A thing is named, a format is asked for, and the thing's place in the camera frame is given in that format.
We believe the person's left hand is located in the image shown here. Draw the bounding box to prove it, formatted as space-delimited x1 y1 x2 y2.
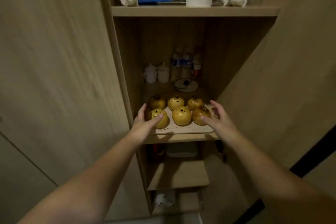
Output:
127 103 165 146

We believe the person's right hand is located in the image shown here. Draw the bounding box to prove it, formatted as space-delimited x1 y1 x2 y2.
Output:
201 100 241 146

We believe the beige plastic tray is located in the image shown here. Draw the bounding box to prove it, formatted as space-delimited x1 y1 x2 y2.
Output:
149 105 218 135

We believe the group of yellow apples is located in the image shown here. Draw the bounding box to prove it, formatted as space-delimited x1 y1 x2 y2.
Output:
147 94 212 130

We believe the person's left forearm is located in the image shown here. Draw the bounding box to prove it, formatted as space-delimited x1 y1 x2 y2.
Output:
17 133 150 224

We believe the person's right forearm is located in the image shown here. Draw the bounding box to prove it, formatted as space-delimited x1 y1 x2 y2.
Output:
226 129 336 224

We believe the white round disc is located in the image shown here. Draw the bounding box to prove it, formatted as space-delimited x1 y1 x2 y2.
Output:
174 78 199 93

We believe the small white object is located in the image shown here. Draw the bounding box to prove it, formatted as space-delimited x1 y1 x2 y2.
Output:
155 190 176 209

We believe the wooden cabinet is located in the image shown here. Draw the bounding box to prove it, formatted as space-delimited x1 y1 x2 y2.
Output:
0 0 336 224

